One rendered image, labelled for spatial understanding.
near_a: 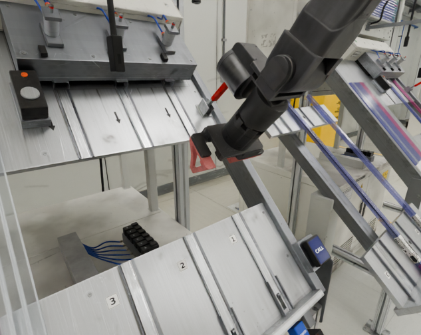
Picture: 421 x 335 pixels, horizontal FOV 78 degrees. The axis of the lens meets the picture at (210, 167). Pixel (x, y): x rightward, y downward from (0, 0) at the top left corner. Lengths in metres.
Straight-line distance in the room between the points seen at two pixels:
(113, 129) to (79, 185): 1.82
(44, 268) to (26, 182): 1.43
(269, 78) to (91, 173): 2.06
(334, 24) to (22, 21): 0.48
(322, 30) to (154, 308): 0.41
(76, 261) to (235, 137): 0.53
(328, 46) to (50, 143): 0.41
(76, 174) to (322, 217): 1.90
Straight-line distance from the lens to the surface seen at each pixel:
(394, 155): 1.24
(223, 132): 0.45
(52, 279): 0.82
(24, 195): 2.27
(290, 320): 0.51
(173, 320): 0.43
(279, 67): 0.34
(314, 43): 0.34
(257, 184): 0.57
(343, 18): 0.34
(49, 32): 0.55
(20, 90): 0.48
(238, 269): 0.48
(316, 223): 0.78
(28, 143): 0.48
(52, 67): 0.53
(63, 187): 2.29
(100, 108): 0.54
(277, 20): 1.51
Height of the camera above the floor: 1.11
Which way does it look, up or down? 19 degrees down
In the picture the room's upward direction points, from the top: straight up
